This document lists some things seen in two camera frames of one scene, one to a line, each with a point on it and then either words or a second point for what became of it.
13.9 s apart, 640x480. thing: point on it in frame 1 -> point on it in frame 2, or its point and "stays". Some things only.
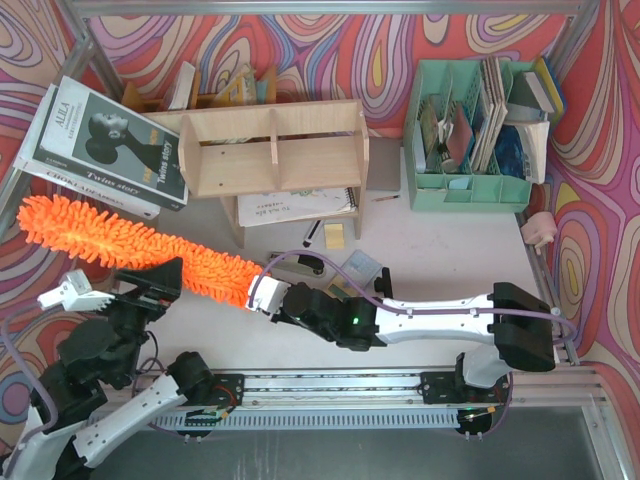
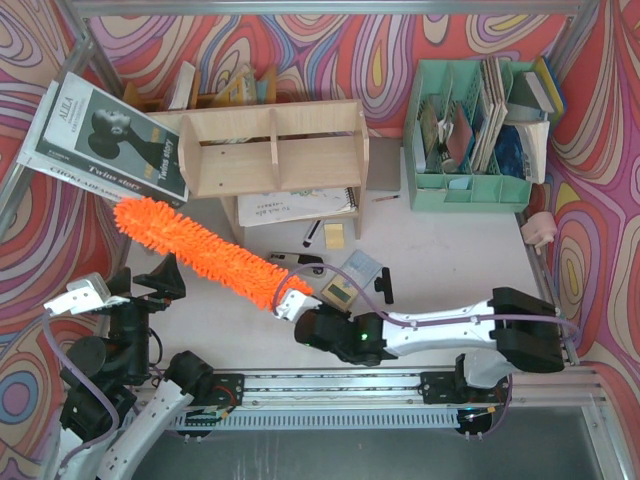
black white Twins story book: (92, 137) stays
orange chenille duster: (209, 274) -> (159, 229)
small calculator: (362, 268) stays
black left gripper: (142, 288) stays
